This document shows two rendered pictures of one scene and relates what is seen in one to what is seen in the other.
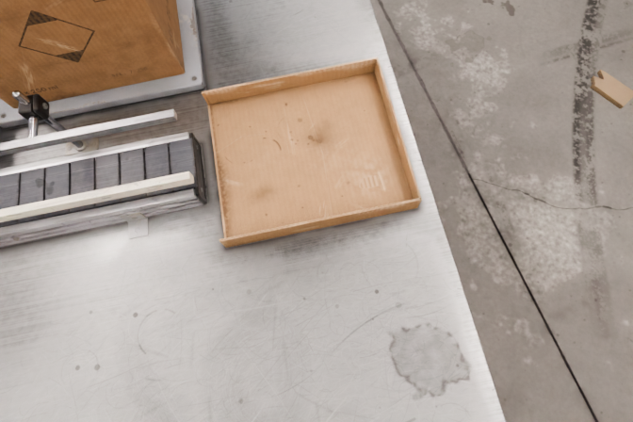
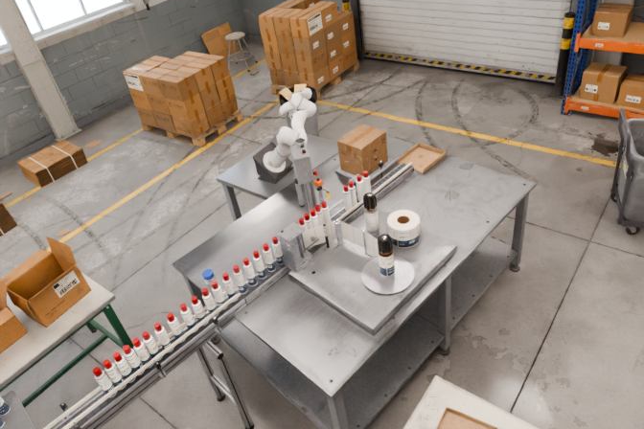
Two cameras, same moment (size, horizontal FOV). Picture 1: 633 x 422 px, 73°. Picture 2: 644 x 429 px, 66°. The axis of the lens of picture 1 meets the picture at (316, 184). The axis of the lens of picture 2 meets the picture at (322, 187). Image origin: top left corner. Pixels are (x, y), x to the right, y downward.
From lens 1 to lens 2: 3.52 m
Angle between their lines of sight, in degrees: 39
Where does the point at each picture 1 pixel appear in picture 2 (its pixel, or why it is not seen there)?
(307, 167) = (424, 160)
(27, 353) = (409, 197)
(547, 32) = not seen: hidden behind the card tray
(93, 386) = (425, 193)
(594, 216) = not seen: hidden behind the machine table
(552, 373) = (510, 221)
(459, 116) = not seen: hidden behind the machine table
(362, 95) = (421, 149)
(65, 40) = (376, 155)
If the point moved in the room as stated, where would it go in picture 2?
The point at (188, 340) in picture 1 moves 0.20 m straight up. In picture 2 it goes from (431, 183) to (431, 160)
